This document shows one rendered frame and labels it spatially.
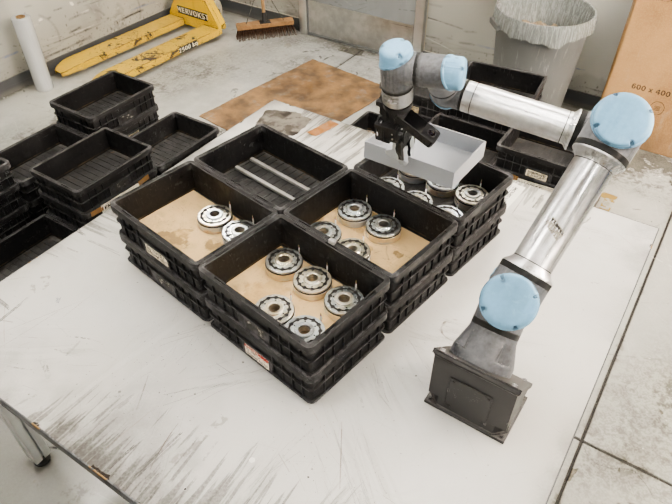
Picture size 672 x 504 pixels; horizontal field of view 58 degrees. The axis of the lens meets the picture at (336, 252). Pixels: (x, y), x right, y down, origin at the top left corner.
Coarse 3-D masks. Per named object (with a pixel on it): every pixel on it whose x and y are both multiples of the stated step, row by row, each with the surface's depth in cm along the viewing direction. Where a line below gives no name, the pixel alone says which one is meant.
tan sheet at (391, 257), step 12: (324, 216) 186; (336, 216) 186; (348, 228) 181; (360, 228) 181; (408, 240) 177; (420, 240) 177; (372, 252) 174; (384, 252) 174; (396, 252) 174; (408, 252) 174; (384, 264) 170; (396, 264) 170
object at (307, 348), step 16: (240, 240) 162; (320, 240) 162; (352, 256) 157; (208, 272) 153; (224, 288) 149; (384, 288) 150; (240, 304) 147; (368, 304) 147; (272, 320) 141; (352, 320) 144; (288, 336) 138; (320, 336) 138; (304, 352) 137
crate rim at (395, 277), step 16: (336, 176) 184; (368, 176) 184; (320, 192) 179; (400, 192) 178; (288, 208) 172; (432, 208) 172; (304, 224) 167; (432, 240) 162; (416, 256) 157; (384, 272) 153; (400, 272) 153
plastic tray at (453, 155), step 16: (368, 144) 167; (384, 144) 175; (416, 144) 175; (448, 144) 175; (464, 144) 172; (480, 144) 169; (384, 160) 166; (416, 160) 160; (432, 160) 169; (448, 160) 169; (464, 160) 169; (432, 176) 160; (448, 176) 157
